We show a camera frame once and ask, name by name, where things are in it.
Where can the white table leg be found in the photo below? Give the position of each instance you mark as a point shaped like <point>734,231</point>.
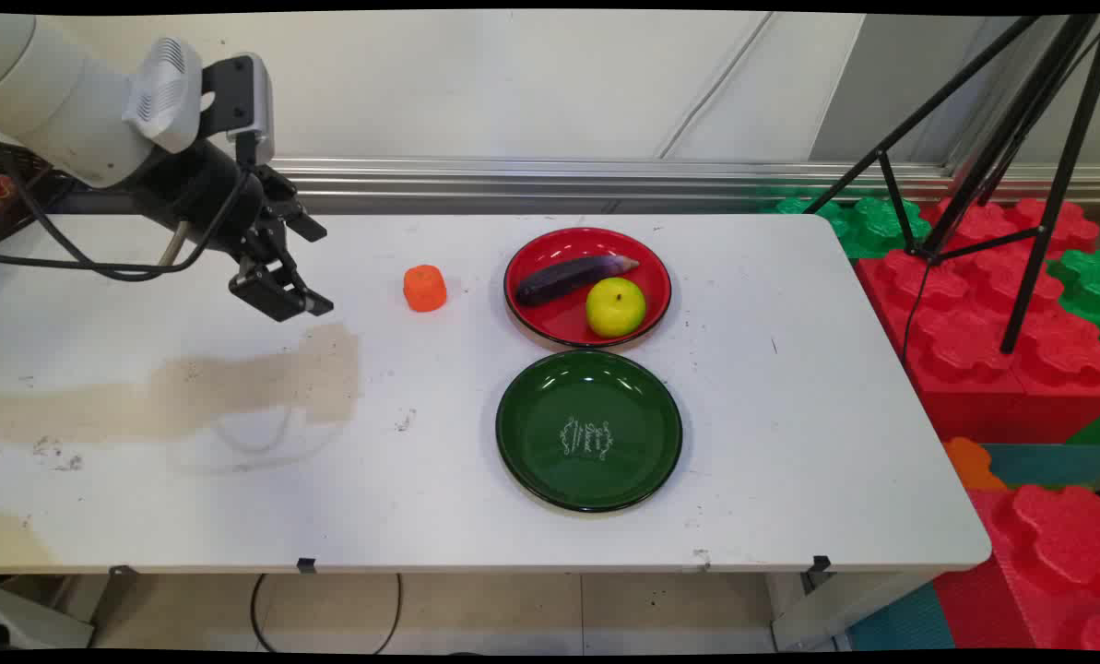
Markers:
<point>845,609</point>

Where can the orange foam piece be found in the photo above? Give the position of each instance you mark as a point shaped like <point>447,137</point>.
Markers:
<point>972,464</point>

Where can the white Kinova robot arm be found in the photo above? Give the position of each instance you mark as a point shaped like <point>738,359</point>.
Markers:
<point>61,101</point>

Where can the black tripod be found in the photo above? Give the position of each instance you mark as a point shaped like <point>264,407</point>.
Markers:
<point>1047,166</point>

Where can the silver black wrist camera box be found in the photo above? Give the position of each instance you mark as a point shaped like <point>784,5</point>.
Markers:
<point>250,97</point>

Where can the orange toy tangerine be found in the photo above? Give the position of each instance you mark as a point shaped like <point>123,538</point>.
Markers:
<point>425,288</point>

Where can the teal foam mat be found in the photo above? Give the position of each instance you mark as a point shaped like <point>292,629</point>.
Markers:
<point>1047,464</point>

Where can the dark crate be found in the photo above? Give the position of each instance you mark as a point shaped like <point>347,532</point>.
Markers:
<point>19,217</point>

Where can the dark green plate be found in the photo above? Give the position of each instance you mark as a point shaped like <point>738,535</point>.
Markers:
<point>589,461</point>

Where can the large red foam block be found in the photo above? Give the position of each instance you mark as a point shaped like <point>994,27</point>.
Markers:
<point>964,341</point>

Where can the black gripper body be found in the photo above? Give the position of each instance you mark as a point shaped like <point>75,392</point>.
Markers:
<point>195,189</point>

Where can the purple toy eggplant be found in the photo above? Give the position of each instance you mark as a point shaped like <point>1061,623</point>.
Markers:
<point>563,277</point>

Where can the aluminium wall rail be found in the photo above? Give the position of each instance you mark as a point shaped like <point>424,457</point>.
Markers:
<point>513,184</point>

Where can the yellow-green toy apple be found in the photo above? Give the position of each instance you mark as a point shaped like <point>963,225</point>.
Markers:
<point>616,308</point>

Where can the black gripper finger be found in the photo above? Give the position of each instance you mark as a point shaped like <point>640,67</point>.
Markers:
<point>302,224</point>
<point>277,293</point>

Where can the green foam block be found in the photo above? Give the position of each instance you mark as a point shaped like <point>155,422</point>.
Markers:
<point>868,226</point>
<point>1086,286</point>

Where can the black table edge clip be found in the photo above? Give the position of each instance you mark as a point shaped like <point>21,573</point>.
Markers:
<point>306,564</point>
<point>820,567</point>

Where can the red plate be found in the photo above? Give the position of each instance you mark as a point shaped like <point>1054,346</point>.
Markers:
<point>550,323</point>

